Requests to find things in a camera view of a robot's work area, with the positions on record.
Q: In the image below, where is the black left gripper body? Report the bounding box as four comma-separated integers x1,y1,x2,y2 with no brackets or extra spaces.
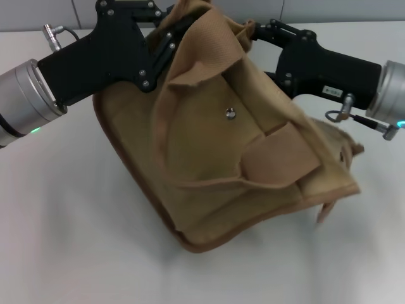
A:
37,0,158,108

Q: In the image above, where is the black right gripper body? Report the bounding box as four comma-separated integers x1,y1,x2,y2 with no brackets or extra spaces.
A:
273,30,383,110

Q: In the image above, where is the khaki canvas food bag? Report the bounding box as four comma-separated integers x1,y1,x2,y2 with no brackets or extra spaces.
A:
92,0,365,254

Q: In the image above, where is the right gripper cable with connector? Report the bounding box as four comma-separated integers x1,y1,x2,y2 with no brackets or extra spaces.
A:
325,92,400,141

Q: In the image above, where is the gripper cable with connector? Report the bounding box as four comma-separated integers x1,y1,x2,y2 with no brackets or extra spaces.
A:
325,92,400,141
42,23,80,51

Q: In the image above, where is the left gripper cable with connector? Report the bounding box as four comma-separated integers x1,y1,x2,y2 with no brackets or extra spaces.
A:
42,23,80,51

